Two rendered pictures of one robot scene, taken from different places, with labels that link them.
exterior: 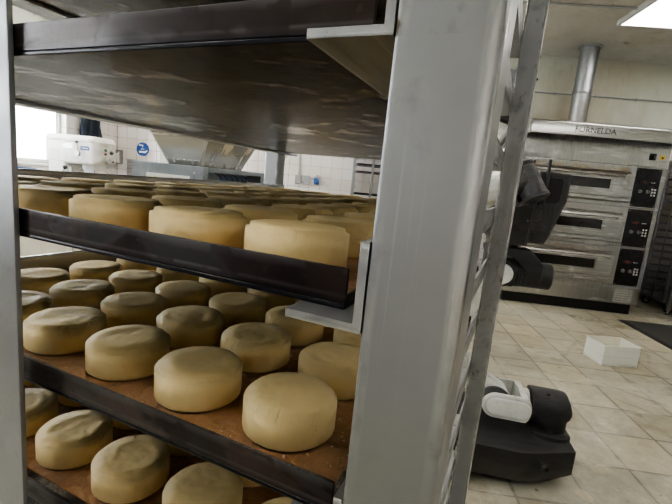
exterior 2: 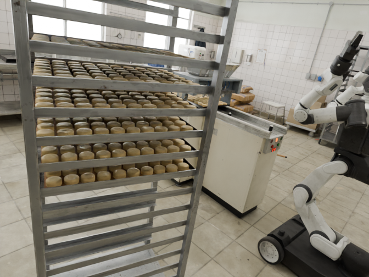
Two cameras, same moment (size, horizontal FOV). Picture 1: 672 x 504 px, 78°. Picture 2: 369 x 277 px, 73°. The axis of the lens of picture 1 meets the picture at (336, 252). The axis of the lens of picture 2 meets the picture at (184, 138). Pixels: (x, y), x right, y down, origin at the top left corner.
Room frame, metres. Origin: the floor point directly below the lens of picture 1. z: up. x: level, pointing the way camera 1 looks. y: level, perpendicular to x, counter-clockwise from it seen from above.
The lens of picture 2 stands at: (-0.13, -0.76, 1.48)
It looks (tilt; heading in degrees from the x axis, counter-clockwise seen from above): 21 degrees down; 36
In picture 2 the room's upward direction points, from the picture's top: 9 degrees clockwise
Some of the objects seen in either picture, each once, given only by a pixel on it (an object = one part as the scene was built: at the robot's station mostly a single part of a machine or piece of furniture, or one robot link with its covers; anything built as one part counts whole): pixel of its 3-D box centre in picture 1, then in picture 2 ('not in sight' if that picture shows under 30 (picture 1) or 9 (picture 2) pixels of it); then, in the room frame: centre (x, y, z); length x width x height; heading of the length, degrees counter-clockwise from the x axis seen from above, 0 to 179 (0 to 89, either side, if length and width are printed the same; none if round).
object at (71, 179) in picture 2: not in sight; (71, 179); (0.27, -0.01, 0.96); 0.05 x 0.05 x 0.02
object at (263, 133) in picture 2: not in sight; (188, 102); (2.00, 0.81, 0.87); 2.01 x 0.03 x 0.07; 80
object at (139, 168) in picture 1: (206, 201); (206, 92); (2.12, 0.68, 1.01); 0.72 x 0.33 x 0.34; 170
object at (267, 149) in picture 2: not in sight; (273, 143); (1.97, -0.18, 0.77); 0.24 x 0.04 x 0.14; 170
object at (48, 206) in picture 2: not in sight; (104, 198); (0.58, 0.24, 0.60); 0.64 x 0.03 x 0.03; 157
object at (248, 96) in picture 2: not in sight; (241, 95); (5.39, 1.79, 0.47); 0.72 x 0.42 x 0.17; 0
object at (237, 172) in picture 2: not in sight; (232, 159); (2.04, 0.18, 0.45); 0.70 x 0.34 x 0.90; 80
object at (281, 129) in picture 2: not in sight; (206, 100); (2.28, 0.77, 0.87); 2.01 x 0.03 x 0.07; 80
